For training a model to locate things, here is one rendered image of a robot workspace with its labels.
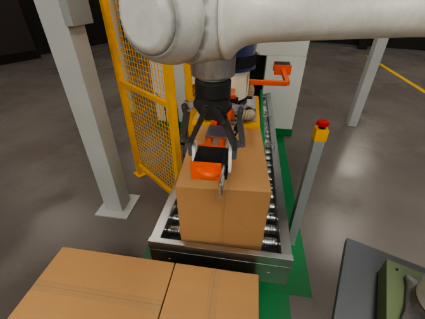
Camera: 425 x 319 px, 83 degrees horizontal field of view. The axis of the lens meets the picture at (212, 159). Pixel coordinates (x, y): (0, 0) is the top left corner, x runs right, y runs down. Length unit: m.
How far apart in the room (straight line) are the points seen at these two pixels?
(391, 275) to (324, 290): 0.92
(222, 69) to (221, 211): 0.74
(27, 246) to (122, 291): 1.33
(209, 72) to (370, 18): 0.25
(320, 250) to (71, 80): 2.11
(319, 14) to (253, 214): 0.90
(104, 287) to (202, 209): 0.55
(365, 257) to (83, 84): 1.75
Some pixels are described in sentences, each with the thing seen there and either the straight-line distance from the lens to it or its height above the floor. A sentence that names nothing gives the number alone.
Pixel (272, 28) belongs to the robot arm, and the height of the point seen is 1.58.
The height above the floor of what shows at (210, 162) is 1.29.
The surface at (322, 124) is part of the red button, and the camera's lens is 1.45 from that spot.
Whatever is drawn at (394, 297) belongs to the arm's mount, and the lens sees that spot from 1.04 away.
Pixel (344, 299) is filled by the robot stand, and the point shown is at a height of 0.75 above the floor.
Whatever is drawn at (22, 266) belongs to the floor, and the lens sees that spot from 2.34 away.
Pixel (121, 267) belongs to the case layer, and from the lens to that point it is 1.33.
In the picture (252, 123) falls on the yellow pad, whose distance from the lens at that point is 1.04.
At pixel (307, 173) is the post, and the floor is 0.70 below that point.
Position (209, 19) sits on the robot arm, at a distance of 0.29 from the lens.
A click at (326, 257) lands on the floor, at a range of 2.12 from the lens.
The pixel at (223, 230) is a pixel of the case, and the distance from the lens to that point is 1.19.
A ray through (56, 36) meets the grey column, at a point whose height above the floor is 1.42.
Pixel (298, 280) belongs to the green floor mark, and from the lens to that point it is 1.94.
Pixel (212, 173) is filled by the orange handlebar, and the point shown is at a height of 1.27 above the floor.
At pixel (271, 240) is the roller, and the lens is 1.37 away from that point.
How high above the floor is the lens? 1.61
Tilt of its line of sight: 34 degrees down
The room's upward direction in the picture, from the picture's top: straight up
